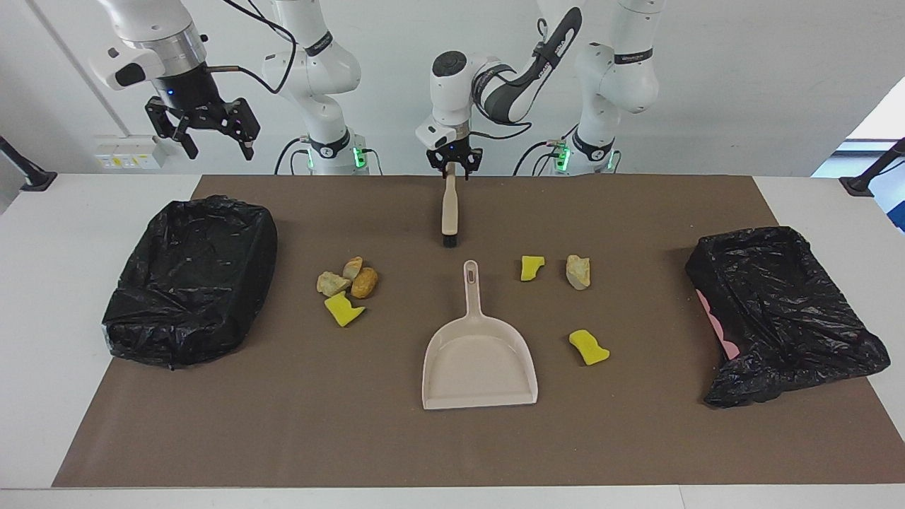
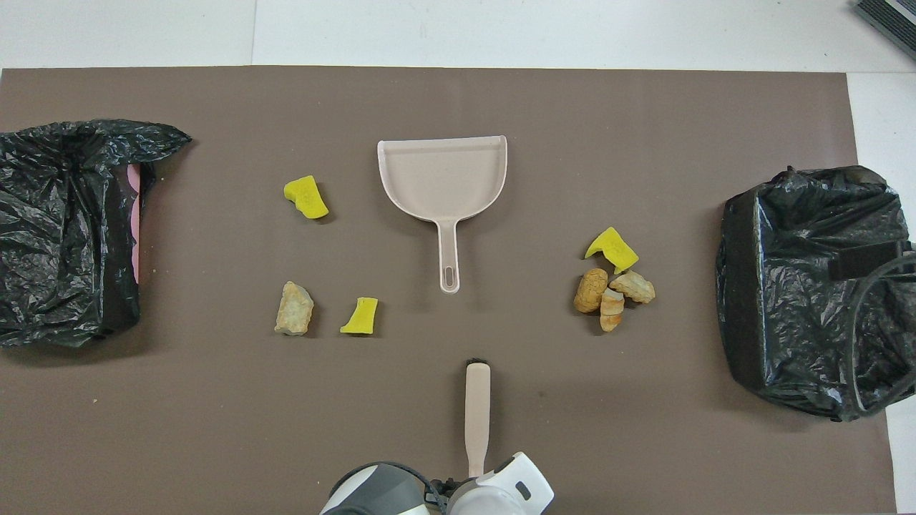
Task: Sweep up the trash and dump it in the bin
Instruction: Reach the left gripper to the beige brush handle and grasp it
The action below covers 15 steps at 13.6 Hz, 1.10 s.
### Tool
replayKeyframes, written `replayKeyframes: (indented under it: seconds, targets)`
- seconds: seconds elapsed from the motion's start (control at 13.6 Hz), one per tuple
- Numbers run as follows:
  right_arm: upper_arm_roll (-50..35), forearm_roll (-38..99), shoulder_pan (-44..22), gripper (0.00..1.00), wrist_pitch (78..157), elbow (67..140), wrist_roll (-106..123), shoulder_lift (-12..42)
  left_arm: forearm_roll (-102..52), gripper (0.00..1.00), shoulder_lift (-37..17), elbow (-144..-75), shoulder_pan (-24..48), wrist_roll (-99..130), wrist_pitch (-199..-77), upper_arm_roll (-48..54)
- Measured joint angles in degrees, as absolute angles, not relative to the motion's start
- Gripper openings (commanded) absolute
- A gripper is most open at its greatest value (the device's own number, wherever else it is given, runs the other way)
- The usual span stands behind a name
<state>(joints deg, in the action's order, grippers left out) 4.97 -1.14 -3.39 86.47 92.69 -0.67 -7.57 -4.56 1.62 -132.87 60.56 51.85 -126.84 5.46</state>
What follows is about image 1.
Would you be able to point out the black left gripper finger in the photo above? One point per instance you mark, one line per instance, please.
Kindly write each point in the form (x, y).
(472, 164)
(437, 164)

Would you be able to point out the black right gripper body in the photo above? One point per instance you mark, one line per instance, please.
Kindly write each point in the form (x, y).
(185, 92)

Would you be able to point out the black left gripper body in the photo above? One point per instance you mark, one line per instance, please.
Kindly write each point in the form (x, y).
(452, 150)

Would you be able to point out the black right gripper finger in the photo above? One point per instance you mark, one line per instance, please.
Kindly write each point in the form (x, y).
(159, 113)
(249, 127)

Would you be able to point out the beige brush black bristles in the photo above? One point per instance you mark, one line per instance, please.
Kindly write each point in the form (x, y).
(450, 212)

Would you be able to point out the yellow sponge piece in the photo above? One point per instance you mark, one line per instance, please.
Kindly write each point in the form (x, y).
(343, 311)
(530, 268)
(588, 348)

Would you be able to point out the striped bread roll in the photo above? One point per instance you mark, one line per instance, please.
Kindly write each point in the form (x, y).
(353, 268)

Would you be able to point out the round brown bread piece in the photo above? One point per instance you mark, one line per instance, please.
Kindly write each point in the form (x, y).
(364, 283)

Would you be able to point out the pale beige stone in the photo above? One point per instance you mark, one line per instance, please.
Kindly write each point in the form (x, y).
(578, 272)

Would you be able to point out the pale bread chunk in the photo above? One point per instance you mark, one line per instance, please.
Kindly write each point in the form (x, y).
(331, 284)

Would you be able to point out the beige plastic dustpan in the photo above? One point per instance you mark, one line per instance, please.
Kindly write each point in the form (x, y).
(481, 360)

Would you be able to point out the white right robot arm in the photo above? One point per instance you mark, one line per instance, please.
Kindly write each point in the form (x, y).
(311, 71)

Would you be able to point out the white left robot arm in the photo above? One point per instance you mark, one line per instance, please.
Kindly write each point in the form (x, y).
(622, 78)

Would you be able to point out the black bag lined bin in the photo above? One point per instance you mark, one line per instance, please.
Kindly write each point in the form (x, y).
(191, 283)

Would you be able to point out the pink plastic bin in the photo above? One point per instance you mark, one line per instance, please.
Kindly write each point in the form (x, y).
(715, 322)

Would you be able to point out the crumpled black trash bag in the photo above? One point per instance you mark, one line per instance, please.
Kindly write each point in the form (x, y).
(785, 318)

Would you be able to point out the brown table mat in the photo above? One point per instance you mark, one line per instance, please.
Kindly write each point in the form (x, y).
(452, 438)

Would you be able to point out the bright glass window panel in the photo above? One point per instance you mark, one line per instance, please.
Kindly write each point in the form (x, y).
(884, 120)

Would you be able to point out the white wall power socket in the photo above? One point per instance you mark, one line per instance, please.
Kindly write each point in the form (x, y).
(127, 152)

